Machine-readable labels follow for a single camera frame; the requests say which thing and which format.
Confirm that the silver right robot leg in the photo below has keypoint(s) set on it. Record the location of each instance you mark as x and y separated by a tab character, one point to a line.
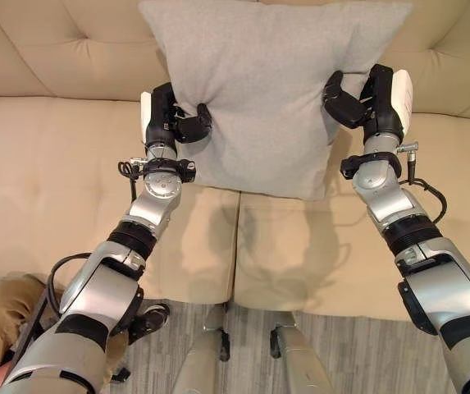
300	357

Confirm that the silver robot leg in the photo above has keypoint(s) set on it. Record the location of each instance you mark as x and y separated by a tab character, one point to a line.
202	361
300	357

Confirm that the grey square cushion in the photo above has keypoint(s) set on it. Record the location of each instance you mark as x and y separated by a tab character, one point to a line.
259	94

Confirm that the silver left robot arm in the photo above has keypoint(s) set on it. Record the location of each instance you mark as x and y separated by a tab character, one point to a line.
107	279

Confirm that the silver left robot leg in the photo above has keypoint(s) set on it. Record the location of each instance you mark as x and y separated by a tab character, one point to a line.
202	361

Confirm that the person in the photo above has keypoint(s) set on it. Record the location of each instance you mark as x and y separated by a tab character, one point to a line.
1	324

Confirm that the beige leather sofa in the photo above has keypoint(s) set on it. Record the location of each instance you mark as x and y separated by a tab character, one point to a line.
54	164

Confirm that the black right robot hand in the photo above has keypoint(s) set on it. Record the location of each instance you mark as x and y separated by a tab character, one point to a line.
382	102

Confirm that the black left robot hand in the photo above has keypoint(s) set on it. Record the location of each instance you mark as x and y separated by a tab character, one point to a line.
158	119

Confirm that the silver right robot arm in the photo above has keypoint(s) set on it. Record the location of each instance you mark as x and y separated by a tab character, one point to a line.
427	267

